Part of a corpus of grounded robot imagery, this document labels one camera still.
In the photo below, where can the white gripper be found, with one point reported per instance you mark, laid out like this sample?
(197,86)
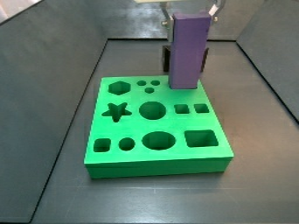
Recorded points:
(169,19)

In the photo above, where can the dark brown cradle fixture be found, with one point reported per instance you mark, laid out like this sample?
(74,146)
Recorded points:
(167,58)

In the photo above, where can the green shape-sorter board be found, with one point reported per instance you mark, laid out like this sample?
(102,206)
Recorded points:
(153,130)

